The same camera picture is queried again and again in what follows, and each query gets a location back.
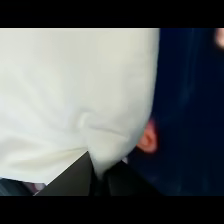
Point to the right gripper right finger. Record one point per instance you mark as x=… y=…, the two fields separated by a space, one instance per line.
x=123 y=181

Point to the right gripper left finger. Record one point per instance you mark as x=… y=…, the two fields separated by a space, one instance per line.
x=75 y=180

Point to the cream T-shirt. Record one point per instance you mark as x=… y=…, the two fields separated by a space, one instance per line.
x=73 y=93

